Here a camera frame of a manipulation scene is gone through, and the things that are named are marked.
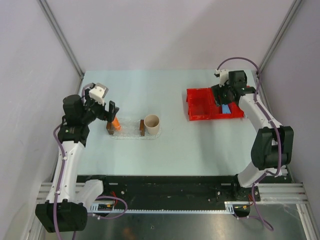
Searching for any clear acrylic toothbrush stand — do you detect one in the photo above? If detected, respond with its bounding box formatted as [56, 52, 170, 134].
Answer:
[106, 118, 146, 139]

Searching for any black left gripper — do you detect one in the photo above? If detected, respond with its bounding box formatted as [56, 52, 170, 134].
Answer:
[80, 88, 119, 124]

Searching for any orange toothpaste tube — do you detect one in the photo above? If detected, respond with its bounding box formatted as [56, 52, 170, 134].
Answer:
[111, 116, 122, 131]

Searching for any right aluminium frame post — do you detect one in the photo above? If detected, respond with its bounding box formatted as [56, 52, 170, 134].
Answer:
[259, 0, 305, 73]

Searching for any aluminium frame post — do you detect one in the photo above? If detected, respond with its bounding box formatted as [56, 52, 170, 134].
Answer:
[37, 0, 85, 80]
[259, 0, 305, 73]

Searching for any red plastic organizer bin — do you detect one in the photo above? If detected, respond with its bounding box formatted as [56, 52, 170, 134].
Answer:
[186, 87, 245, 121]

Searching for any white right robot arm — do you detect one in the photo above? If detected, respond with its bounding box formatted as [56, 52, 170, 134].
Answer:
[211, 69, 294, 201]

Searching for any clear oval glass tray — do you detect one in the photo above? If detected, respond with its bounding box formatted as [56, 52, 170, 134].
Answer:
[106, 118, 162, 140]

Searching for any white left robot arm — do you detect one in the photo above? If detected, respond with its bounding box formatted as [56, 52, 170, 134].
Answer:
[35, 94, 119, 235]

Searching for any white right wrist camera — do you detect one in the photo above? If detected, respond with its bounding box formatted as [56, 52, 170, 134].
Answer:
[214, 69, 229, 88]

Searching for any left aluminium frame post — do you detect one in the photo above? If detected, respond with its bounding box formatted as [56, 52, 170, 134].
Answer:
[37, 0, 85, 80]

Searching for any blue toothpaste tube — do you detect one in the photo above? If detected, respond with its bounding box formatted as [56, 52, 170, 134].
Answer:
[221, 104, 231, 115]

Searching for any beige cup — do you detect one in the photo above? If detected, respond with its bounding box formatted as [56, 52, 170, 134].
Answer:
[144, 114, 160, 136]

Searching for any white slotted cable duct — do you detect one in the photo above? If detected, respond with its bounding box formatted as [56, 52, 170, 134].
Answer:
[88, 202, 251, 216]

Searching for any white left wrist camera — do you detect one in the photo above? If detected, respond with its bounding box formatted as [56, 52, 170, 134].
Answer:
[89, 83, 109, 106]

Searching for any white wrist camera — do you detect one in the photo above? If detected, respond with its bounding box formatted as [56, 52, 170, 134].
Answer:
[214, 69, 229, 88]
[89, 83, 109, 106]

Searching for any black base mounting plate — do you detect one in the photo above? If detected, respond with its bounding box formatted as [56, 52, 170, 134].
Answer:
[76, 175, 258, 210]

